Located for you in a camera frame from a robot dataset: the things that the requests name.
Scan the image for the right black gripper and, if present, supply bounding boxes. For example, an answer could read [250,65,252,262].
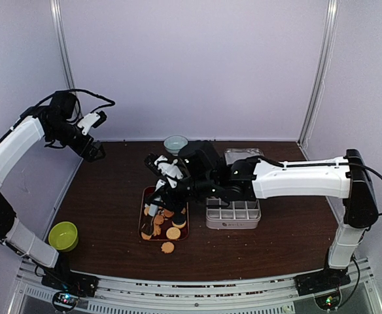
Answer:
[148,174,217,215]

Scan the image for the metal food tongs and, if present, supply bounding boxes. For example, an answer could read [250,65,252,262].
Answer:
[139,179,166,241]

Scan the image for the white divided cookie tin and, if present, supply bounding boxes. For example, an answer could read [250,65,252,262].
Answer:
[205,198,262,230]

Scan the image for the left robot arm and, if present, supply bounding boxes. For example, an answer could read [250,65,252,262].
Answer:
[0,89,115,290]

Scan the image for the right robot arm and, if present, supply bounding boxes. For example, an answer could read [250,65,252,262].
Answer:
[145,141,378,289]

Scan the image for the black sandwich cookie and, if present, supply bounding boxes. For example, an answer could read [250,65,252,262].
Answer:
[171,214,187,229]

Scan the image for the red cookie tray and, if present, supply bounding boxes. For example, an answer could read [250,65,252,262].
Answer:
[138,186,190,242]

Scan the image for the round tan biscuit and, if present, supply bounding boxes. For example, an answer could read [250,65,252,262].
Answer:
[166,227,181,240]

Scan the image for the pale blue ceramic bowl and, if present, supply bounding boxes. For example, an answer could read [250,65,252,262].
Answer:
[164,135,188,156]

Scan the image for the scalloped cookie on table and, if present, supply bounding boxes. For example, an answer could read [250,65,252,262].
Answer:
[161,241,175,254]

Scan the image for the green plastic bowl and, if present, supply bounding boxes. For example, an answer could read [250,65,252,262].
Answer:
[48,221,78,253]

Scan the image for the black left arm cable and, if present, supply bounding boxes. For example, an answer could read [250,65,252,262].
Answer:
[17,88,116,128]

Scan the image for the aluminium front rail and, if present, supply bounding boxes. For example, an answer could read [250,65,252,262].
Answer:
[14,258,375,314]

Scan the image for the left aluminium frame post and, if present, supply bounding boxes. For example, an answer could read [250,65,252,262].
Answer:
[49,0,90,147]

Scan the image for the aluminium frame post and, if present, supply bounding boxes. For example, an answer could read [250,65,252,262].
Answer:
[298,0,339,149]
[49,0,90,147]

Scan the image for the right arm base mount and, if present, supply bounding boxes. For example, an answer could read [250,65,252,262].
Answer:
[294,268,351,296]

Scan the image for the right aluminium frame post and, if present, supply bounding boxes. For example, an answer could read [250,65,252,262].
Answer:
[298,0,339,149]

